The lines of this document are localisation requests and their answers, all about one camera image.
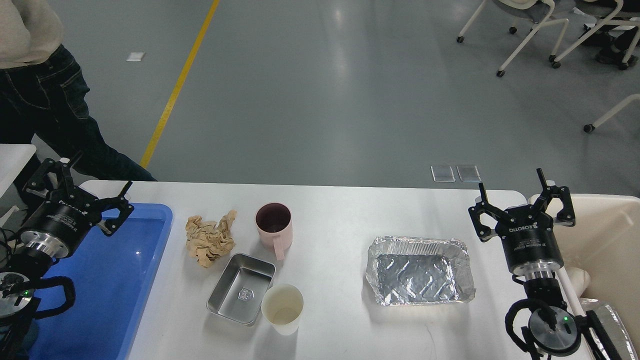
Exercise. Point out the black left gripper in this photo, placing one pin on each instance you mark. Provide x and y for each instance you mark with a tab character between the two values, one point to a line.
57	220

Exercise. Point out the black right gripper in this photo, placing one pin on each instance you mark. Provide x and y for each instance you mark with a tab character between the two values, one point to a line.
531	240

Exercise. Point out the aluminium foil tray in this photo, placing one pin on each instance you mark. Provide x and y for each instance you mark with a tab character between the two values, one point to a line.
418	271

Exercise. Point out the stainless steel tray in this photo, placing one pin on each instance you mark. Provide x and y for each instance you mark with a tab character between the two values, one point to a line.
241	288

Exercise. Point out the pink mug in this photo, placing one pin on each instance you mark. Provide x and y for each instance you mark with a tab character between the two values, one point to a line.
274	223

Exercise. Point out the white paper cup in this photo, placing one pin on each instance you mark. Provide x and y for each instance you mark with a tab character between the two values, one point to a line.
283	306

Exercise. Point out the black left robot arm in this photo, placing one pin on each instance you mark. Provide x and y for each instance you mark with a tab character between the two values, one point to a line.
28	295

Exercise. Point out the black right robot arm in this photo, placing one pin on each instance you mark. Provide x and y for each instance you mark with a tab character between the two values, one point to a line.
540	324

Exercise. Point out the floor outlet plate right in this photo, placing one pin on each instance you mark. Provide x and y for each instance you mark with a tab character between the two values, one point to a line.
468	173

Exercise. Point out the floor outlet plate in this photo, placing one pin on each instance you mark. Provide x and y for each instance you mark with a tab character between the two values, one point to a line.
468	173
442	173

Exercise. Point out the white side table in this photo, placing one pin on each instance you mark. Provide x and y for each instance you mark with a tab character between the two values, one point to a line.
13	159

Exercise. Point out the beige plastic bin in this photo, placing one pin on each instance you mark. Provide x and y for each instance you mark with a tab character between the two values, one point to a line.
601	253

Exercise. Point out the blue plastic tray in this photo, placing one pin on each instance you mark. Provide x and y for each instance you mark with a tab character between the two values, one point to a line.
113	277

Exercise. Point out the floor outlet plate left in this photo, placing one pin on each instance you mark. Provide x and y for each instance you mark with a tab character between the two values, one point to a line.
442	173

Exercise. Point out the person in dark jeans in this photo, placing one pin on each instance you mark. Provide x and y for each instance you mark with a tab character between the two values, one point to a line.
43	94

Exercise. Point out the white chair leg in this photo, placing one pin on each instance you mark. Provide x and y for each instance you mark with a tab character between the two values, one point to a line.
591	127

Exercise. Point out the crumpled brown paper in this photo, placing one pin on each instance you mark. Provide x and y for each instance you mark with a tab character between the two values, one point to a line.
207	241

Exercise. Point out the foil tray in bin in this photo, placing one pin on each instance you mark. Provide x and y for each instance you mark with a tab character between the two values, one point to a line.
613	325

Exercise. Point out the white office chair right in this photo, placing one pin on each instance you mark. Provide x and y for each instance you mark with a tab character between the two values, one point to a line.
614	32

